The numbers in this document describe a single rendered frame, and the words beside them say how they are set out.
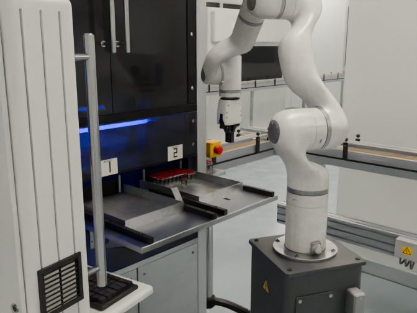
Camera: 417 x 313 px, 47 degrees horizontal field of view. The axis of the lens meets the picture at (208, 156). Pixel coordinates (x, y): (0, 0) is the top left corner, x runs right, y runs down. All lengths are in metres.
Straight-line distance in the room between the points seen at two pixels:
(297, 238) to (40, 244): 0.72
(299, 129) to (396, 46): 1.83
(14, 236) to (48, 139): 0.20
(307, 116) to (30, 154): 0.72
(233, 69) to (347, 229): 1.23
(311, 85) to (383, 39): 1.75
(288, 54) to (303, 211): 0.44
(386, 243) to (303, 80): 1.41
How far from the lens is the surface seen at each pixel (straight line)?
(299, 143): 1.31
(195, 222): 1.63
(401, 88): 3.07
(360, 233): 2.66
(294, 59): 1.40
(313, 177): 1.36
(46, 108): 1.01
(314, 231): 1.42
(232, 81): 1.82
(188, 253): 2.21
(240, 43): 1.72
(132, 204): 1.82
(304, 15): 1.48
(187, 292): 2.30
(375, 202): 3.24
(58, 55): 1.03
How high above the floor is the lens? 1.45
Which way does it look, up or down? 13 degrees down
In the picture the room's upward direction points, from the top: straight up
